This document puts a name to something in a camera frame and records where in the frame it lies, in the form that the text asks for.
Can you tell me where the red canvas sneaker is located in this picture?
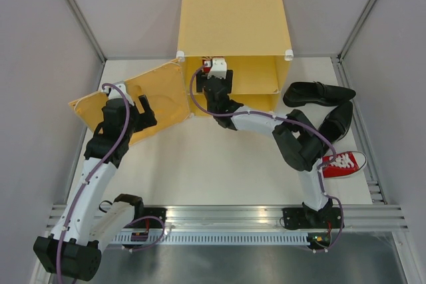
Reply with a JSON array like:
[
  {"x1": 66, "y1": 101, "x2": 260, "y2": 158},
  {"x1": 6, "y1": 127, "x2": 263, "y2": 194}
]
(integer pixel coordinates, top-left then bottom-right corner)
[
  {"x1": 322, "y1": 151, "x2": 367, "y2": 179},
  {"x1": 202, "y1": 57, "x2": 213, "y2": 74}
]

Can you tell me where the yellow cabinet door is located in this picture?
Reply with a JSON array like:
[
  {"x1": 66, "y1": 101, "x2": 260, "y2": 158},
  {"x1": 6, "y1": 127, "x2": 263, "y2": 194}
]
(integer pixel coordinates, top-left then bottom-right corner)
[{"x1": 68, "y1": 57, "x2": 194, "y2": 148}]

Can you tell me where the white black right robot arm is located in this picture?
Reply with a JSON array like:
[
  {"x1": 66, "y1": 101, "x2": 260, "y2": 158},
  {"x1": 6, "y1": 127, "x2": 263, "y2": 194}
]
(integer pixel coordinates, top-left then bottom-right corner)
[{"x1": 190, "y1": 68, "x2": 353, "y2": 230}]

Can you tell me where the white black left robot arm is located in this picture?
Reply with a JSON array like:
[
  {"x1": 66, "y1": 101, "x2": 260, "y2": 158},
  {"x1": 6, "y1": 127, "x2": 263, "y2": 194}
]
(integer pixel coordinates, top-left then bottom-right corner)
[{"x1": 33, "y1": 95, "x2": 157, "y2": 283}]

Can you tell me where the yellow plastic shoe cabinet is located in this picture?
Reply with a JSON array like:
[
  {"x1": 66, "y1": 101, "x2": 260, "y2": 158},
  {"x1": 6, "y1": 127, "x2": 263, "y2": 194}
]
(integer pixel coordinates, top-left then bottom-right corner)
[{"x1": 176, "y1": 0, "x2": 294, "y2": 112}]

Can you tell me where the black patent loafer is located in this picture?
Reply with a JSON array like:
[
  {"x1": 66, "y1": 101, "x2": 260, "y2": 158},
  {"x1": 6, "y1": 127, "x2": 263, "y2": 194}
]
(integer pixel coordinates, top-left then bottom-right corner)
[
  {"x1": 283, "y1": 82, "x2": 356, "y2": 108},
  {"x1": 318, "y1": 101, "x2": 353, "y2": 144}
]

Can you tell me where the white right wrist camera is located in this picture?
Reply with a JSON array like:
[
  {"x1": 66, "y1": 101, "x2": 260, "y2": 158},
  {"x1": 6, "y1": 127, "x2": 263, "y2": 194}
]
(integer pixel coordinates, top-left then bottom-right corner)
[{"x1": 208, "y1": 57, "x2": 228, "y2": 78}]

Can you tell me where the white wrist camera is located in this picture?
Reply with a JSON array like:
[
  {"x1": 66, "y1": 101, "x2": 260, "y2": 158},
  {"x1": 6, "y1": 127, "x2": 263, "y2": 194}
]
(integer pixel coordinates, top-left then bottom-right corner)
[
  {"x1": 101, "y1": 81, "x2": 134, "y2": 105},
  {"x1": 208, "y1": 57, "x2": 228, "y2": 78}
]

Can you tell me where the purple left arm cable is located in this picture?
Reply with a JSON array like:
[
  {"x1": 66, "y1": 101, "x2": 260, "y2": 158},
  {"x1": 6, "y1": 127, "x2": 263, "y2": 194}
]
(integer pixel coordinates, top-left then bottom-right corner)
[{"x1": 55, "y1": 83, "x2": 130, "y2": 283}]

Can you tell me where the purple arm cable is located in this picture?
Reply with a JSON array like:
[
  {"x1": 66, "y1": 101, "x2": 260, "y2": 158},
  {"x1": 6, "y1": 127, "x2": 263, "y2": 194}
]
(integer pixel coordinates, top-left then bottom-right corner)
[
  {"x1": 190, "y1": 63, "x2": 343, "y2": 255},
  {"x1": 55, "y1": 83, "x2": 130, "y2": 283}
]

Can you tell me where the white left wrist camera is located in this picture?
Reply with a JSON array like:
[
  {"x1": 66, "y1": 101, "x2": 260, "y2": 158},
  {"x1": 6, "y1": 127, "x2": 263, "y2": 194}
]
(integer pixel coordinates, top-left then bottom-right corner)
[{"x1": 101, "y1": 81, "x2": 134, "y2": 105}]

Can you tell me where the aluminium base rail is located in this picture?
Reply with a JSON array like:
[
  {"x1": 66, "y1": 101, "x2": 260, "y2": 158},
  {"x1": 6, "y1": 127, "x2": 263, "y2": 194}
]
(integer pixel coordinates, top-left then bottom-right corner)
[{"x1": 43, "y1": 204, "x2": 410, "y2": 231}]

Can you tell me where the right aluminium corner post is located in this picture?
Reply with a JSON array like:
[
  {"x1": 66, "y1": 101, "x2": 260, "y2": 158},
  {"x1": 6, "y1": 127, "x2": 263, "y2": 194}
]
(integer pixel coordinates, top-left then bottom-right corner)
[{"x1": 335, "y1": 0, "x2": 400, "y2": 62}]

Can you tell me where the white slotted cable duct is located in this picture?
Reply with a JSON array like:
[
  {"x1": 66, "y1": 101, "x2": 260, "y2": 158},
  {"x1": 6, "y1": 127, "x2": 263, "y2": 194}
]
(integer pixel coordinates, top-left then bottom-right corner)
[{"x1": 110, "y1": 231, "x2": 310, "y2": 246}]

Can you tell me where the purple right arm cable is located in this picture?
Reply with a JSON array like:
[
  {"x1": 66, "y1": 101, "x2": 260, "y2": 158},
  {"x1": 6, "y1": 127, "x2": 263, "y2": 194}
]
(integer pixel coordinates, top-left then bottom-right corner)
[{"x1": 190, "y1": 63, "x2": 343, "y2": 255}]

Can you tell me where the aluminium corner frame post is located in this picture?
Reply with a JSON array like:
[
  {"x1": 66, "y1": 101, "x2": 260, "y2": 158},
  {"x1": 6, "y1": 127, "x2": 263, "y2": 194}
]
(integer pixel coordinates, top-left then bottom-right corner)
[{"x1": 65, "y1": 0, "x2": 107, "y2": 65}]

